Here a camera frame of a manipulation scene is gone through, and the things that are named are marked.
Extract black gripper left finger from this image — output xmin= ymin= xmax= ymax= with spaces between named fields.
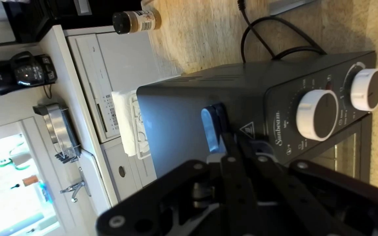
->
xmin=96 ymin=135 xmax=260 ymax=236

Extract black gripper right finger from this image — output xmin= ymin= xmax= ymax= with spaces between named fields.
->
xmin=240 ymin=139 xmax=378 ymax=236

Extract black toaster oven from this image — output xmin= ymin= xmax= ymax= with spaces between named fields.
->
xmin=135 ymin=51 xmax=378 ymax=184

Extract white black oven knob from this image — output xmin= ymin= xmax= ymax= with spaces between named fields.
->
xmin=295 ymin=89 xmax=340 ymax=141
xmin=349 ymin=66 xmax=378 ymax=112

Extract white kitchen cabinets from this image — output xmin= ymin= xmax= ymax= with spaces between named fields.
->
xmin=102 ymin=136 xmax=158 ymax=201

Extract white kitchen sink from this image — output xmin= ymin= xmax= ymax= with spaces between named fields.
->
xmin=76 ymin=148 xmax=114 ymax=215

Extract chrome faucet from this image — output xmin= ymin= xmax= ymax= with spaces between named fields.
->
xmin=60 ymin=175 xmax=88 ymax=203

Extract blue sponge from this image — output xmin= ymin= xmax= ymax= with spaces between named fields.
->
xmin=36 ymin=180 xmax=53 ymax=204

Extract grey dish rack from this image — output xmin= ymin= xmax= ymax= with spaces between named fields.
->
xmin=33 ymin=102 xmax=83 ymax=162

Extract white dishwasher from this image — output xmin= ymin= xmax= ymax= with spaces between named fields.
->
xmin=66 ymin=30 xmax=181 ymax=142

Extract green spray bottle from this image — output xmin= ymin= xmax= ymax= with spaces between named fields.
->
xmin=0 ymin=145 xmax=30 ymax=171

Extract kitchen window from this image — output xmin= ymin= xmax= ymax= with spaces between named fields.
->
xmin=0 ymin=121 xmax=63 ymax=236

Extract spice jar with black lid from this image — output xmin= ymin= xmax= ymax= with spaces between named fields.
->
xmin=112 ymin=6 xmax=162 ymax=35

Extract metal spatula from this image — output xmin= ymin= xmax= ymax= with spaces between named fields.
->
xmin=267 ymin=0 xmax=318 ymax=17

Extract black coffee maker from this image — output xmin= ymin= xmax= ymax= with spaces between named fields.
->
xmin=0 ymin=51 xmax=58 ymax=97

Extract black steel kitchen stove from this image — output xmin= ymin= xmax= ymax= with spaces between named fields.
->
xmin=0 ymin=0 xmax=142 ymax=47

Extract black oven power cord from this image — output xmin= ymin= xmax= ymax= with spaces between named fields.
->
xmin=236 ymin=0 xmax=328 ymax=62

